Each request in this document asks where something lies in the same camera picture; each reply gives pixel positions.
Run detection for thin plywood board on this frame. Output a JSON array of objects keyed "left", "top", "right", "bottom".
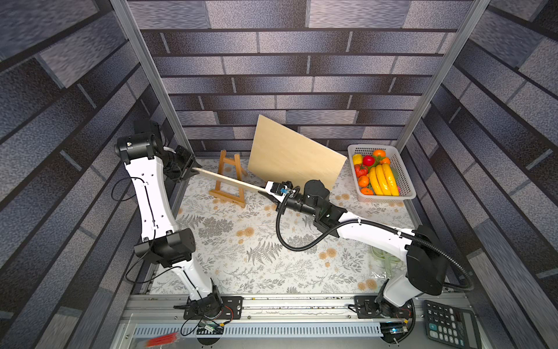
[
  {"left": 248, "top": 115, "right": 347, "bottom": 190},
  {"left": 196, "top": 168, "right": 265, "bottom": 193}
]

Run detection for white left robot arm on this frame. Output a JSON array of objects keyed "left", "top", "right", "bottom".
[{"left": 115, "top": 120, "right": 224, "bottom": 318}]

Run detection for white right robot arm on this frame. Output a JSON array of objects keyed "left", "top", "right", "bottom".
[{"left": 257, "top": 180, "right": 475, "bottom": 318}]

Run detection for red toy tomato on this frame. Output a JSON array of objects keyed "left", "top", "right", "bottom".
[{"left": 354, "top": 164, "right": 369, "bottom": 179}]

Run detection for small orange toy tangerine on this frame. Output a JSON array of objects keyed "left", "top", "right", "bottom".
[{"left": 357, "top": 174, "right": 370, "bottom": 188}]

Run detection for yellow toy lemon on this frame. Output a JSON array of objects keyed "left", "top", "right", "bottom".
[{"left": 352, "top": 154, "right": 363, "bottom": 166}]

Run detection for red toy apple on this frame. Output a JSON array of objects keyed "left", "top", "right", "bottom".
[{"left": 362, "top": 155, "right": 376, "bottom": 167}]

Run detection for white plastic fruit basket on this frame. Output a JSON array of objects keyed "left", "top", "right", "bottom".
[{"left": 347, "top": 144, "right": 416, "bottom": 204}]

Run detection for yellow toy bananas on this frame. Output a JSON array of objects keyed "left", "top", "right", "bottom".
[{"left": 369, "top": 164, "right": 400, "bottom": 197}]

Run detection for orange toy fruit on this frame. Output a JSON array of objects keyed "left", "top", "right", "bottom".
[{"left": 373, "top": 149, "right": 386, "bottom": 159}]

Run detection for red object bottom left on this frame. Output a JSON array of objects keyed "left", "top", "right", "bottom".
[{"left": 145, "top": 332, "right": 178, "bottom": 348}]

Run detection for black calculator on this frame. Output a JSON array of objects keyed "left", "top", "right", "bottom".
[{"left": 423, "top": 300, "right": 482, "bottom": 348}]

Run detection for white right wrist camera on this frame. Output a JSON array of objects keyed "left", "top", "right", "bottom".
[{"left": 265, "top": 181, "right": 294, "bottom": 196}]

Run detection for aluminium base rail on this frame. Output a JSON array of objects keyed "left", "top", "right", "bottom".
[{"left": 112, "top": 293, "right": 476, "bottom": 341}]

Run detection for aluminium corner post left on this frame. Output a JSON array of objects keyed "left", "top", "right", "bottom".
[{"left": 110, "top": 0, "right": 194, "bottom": 154}]

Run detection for aluminium corner post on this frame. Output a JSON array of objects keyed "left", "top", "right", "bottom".
[
  {"left": 110, "top": 0, "right": 194, "bottom": 154},
  {"left": 395, "top": 0, "right": 491, "bottom": 153}
]

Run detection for aluminium corner post right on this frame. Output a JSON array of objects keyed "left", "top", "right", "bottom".
[{"left": 395, "top": 0, "right": 491, "bottom": 153}]

